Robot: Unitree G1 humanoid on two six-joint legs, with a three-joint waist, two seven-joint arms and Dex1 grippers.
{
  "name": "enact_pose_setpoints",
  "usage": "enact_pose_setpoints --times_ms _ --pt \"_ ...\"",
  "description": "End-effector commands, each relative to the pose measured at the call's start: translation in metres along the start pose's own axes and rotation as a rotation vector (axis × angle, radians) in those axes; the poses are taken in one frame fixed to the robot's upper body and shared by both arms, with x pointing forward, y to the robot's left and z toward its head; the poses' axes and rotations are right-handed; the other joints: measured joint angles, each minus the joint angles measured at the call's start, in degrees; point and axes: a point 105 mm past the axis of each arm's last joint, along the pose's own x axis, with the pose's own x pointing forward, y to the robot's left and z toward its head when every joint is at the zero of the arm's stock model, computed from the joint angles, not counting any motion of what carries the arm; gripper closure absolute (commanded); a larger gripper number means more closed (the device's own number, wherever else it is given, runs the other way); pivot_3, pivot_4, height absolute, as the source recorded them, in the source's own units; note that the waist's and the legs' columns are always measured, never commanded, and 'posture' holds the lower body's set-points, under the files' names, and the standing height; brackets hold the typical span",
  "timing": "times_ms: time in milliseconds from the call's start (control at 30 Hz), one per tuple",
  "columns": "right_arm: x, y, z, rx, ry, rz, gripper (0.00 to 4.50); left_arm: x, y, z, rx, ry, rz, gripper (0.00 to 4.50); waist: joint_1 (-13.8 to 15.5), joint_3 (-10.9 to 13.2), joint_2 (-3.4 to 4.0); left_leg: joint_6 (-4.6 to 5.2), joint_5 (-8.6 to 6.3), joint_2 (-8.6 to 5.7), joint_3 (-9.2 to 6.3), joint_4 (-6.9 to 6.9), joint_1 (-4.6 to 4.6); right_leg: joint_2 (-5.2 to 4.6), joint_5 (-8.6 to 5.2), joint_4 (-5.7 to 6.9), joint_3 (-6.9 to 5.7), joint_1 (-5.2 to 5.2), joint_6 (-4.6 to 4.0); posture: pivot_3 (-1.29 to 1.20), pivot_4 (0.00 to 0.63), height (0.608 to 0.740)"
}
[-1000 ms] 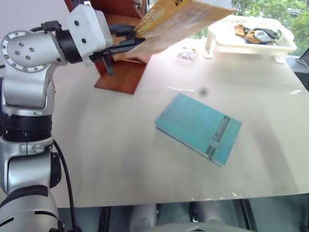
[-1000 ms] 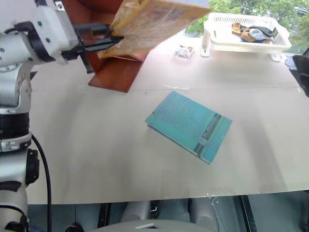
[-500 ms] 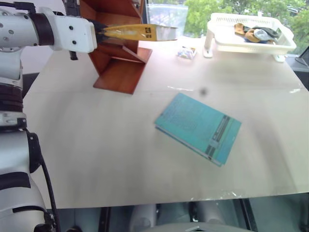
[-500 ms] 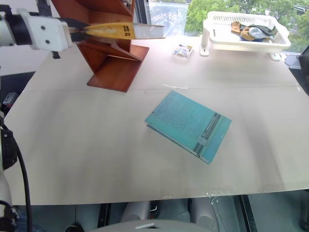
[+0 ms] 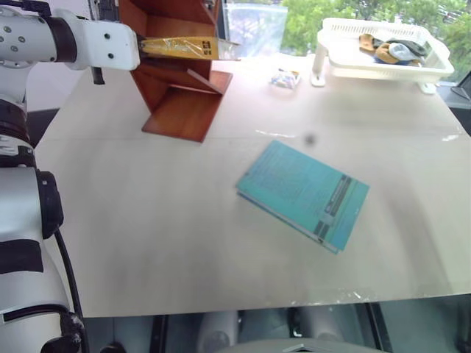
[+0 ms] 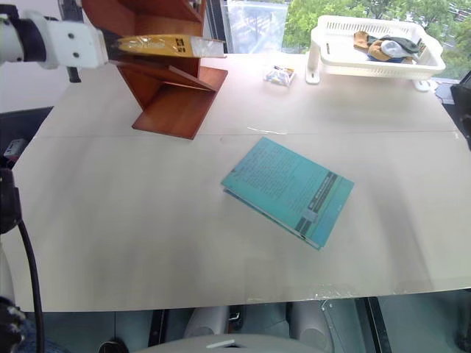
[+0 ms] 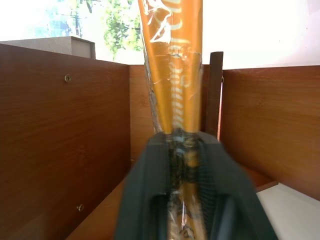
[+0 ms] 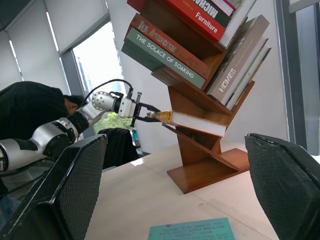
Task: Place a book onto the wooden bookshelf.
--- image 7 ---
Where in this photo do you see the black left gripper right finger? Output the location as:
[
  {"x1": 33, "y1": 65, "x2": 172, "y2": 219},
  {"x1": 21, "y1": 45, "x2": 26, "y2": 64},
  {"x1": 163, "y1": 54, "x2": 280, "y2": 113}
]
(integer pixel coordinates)
[{"x1": 197, "y1": 131, "x2": 279, "y2": 240}]

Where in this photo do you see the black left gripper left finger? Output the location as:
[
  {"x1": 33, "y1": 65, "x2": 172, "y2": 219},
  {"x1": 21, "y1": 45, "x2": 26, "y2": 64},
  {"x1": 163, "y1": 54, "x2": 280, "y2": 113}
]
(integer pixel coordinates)
[{"x1": 114, "y1": 133, "x2": 176, "y2": 240}]

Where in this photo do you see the grey cabinet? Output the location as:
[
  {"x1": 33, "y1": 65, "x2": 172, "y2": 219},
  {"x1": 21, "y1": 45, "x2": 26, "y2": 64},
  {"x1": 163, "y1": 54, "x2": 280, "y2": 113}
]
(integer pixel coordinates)
[{"x1": 0, "y1": 36, "x2": 96, "y2": 60}]

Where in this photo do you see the wooden bookshelf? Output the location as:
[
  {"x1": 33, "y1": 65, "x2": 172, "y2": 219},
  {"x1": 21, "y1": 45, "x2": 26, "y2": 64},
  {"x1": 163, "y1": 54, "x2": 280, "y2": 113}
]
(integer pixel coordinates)
[{"x1": 0, "y1": 43, "x2": 320, "y2": 240}]

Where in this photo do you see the dark brown book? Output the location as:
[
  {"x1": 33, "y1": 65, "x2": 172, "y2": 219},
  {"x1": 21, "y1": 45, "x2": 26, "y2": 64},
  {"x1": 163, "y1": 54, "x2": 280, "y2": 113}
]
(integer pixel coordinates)
[{"x1": 205, "y1": 51, "x2": 224, "y2": 141}]

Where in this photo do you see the orange plastic snack packet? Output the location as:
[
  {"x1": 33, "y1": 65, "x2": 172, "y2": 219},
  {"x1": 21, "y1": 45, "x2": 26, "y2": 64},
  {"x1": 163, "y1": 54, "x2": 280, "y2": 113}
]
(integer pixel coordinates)
[{"x1": 137, "y1": 0, "x2": 208, "y2": 240}]

